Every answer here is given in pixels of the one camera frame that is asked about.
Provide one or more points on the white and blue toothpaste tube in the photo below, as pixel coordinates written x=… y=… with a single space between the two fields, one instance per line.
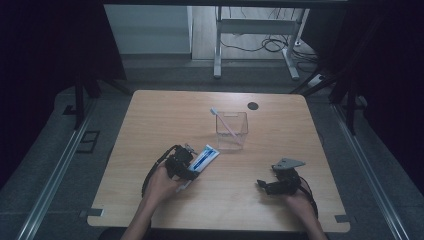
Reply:
x=203 y=159

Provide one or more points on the black metal stand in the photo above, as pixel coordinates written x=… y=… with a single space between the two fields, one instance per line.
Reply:
x=79 y=100
x=350 y=106

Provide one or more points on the dark curtain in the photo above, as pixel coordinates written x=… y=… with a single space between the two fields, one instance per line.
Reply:
x=40 y=66
x=393 y=66

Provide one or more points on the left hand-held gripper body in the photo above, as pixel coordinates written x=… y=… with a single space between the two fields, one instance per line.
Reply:
x=178 y=161

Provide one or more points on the person's left hand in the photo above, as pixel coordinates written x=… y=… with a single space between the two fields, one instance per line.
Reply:
x=161 y=186

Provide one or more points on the white metal desk frame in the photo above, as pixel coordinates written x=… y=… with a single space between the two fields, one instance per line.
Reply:
x=256 y=26

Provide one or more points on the pink toothbrush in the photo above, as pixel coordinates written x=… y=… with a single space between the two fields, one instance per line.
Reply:
x=225 y=123

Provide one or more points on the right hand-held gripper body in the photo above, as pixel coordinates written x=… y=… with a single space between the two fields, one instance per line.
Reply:
x=286 y=176

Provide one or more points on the aluminium floor rail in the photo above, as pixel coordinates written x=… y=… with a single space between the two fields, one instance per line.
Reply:
x=53 y=180
x=365 y=173

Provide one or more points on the person's right hand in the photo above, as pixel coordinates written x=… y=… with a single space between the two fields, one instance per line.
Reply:
x=300 y=208

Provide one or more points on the clear plastic cup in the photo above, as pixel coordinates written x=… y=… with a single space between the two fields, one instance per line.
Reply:
x=231 y=130

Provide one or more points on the white power strip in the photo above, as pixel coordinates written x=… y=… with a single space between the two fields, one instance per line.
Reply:
x=316 y=81

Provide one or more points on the black round table grommet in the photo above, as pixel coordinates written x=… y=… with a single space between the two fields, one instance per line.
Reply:
x=253 y=106

